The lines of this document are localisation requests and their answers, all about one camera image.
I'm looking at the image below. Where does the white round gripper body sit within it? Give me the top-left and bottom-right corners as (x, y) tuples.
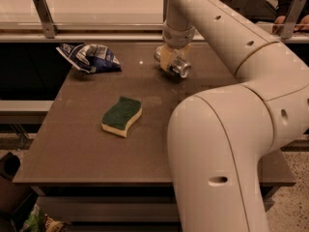
(162, 21), (195, 48)

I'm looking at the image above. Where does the silver blue redbull can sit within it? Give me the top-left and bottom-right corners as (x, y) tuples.
(154, 46), (191, 78)

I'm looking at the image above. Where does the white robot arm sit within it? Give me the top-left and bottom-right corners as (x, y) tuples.
(167, 0), (309, 232)

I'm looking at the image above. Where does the blue crumpled chip bag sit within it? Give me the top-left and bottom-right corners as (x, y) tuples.
(57, 43), (122, 74)

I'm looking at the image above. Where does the black office chair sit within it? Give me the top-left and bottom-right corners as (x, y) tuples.
(220, 0), (277, 22)

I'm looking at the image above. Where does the green yellow sponge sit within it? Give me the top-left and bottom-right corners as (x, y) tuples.
(101, 97), (142, 137)

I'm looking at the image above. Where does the person in jeans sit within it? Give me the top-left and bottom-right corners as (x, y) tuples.
(272, 0), (309, 34)

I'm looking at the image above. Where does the dark bin at left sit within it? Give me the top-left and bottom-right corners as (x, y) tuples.
(0, 152), (37, 221)

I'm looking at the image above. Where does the green snack bag on floor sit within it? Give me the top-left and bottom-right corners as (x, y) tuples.
(18, 204), (67, 232)

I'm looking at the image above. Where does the right metal glass bracket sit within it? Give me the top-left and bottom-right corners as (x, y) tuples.
(278, 0), (307, 40)

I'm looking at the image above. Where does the left metal glass bracket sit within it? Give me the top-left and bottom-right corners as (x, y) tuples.
(33, 0), (58, 39)

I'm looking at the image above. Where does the metal rail of barrier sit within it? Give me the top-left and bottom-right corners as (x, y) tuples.
(0, 32), (309, 44)

